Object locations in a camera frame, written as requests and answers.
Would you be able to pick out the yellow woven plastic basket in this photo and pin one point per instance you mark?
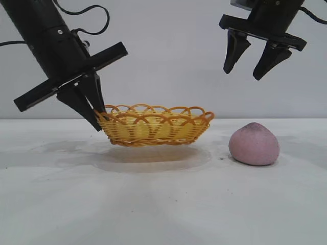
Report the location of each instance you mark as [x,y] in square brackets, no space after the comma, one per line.
[153,127]

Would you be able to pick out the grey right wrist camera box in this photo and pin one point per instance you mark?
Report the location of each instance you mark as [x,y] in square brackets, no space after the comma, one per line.
[240,4]

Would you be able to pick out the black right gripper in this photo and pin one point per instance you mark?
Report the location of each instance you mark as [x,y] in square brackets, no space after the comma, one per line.
[273,18]

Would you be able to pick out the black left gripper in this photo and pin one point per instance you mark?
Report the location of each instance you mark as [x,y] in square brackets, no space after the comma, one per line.
[64,58]

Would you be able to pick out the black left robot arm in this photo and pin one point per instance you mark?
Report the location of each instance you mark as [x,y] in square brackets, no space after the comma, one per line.
[30,18]

